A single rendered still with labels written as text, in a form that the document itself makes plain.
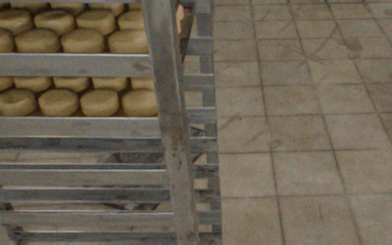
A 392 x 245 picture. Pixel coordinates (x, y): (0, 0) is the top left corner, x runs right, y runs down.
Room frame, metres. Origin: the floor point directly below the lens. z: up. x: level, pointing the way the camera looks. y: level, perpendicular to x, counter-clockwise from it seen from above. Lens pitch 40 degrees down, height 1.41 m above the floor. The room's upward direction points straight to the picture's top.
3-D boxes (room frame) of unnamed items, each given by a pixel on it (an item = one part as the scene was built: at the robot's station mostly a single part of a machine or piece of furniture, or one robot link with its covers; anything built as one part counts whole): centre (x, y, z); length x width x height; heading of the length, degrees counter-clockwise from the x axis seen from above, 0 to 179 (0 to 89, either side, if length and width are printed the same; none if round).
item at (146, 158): (1.60, 0.48, 0.02); 0.60 x 0.40 x 0.03; 156
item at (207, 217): (0.88, 0.40, 0.42); 0.64 x 0.03 x 0.03; 90
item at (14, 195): (0.88, 0.40, 0.51); 0.64 x 0.03 x 0.03; 90
